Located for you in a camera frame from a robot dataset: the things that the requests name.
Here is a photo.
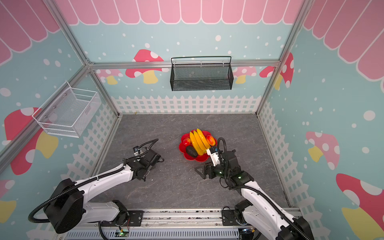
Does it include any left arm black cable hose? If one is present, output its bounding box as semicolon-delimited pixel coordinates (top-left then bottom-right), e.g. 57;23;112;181
27;138;160;224

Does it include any aluminium front rail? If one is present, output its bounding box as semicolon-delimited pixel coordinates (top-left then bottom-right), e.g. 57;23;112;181
58;207;307;232

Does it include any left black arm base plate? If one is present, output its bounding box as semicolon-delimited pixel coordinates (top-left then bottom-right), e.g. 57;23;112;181
101;210;144;227

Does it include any dark fake avocado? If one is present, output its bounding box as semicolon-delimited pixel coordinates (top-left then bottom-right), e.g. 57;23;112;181
186;146;199;159

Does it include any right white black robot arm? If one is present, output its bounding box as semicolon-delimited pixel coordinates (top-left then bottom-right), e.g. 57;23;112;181
195;146;314;240

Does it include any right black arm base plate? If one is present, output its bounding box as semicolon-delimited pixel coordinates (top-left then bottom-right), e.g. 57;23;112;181
221;207;249;226

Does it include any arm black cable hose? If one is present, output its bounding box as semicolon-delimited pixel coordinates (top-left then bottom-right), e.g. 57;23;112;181
216;137;313;240
27;138;160;224

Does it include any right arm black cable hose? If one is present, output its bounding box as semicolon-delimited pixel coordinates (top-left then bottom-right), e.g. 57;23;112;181
216;137;313;240

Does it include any red yellow mango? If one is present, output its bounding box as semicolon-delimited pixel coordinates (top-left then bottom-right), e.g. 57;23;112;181
206;135;216;146
182;138;192;147

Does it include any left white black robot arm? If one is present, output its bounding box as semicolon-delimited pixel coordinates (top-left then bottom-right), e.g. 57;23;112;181
43;149;164;234

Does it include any black wire mesh basket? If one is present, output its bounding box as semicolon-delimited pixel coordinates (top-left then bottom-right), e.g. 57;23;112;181
170;56;234;91

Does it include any white wire mesh basket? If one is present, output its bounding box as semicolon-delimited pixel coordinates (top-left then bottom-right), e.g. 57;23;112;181
32;82;102;138

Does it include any red flower-shaped fruit bowl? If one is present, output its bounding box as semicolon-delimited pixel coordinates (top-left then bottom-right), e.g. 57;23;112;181
179;129;217;163

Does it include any yellow fake banana bunch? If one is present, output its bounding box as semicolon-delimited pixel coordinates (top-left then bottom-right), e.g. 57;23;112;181
189;129;211;156

